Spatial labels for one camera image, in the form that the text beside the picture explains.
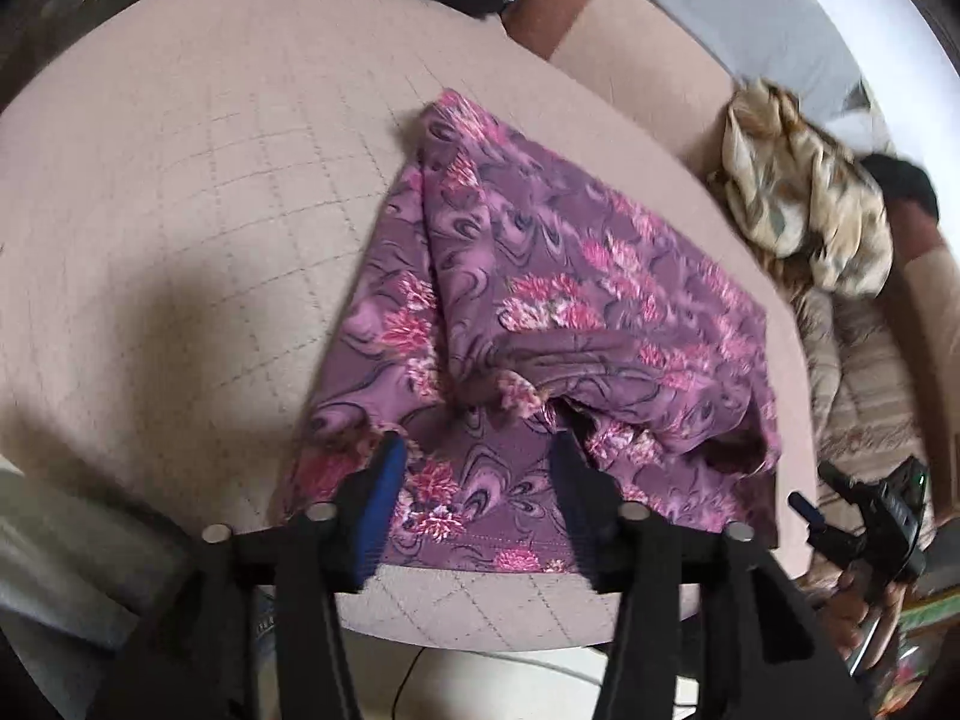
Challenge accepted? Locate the beige floral blanket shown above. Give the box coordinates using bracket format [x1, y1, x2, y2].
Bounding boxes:
[707, 77, 895, 299]

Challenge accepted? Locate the pink rolled bolster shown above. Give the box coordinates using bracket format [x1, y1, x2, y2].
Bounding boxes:
[501, 0, 740, 177]

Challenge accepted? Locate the colourful printed mat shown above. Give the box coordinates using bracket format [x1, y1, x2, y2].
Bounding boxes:
[892, 600, 950, 687]

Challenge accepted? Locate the striped cushion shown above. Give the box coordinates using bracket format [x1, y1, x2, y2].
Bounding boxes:
[784, 281, 942, 593]

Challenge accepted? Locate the pink quilted bed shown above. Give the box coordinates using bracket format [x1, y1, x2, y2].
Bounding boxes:
[0, 0, 818, 650]

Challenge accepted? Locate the black cable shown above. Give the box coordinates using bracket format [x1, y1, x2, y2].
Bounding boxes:
[391, 645, 430, 720]

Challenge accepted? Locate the black knit hat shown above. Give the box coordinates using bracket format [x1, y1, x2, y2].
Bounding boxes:
[861, 154, 941, 224]

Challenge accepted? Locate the purple floral long-sleeved shirt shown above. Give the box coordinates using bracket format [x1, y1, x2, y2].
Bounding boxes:
[281, 88, 781, 575]

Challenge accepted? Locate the person's right hand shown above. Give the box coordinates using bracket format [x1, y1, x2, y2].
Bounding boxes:
[831, 566, 912, 661]

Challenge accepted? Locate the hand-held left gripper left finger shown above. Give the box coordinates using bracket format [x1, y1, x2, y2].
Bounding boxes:
[90, 435, 410, 720]

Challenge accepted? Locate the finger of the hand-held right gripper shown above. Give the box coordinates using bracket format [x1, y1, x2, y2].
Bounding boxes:
[787, 491, 863, 563]
[817, 460, 875, 515]

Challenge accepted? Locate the grey pillow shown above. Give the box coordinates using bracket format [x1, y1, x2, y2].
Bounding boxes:
[637, 0, 875, 132]

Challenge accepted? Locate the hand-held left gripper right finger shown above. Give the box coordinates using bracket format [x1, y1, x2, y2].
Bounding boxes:
[547, 435, 852, 720]

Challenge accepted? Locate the beige bolster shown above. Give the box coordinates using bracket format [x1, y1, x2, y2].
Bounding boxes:
[885, 199, 960, 421]

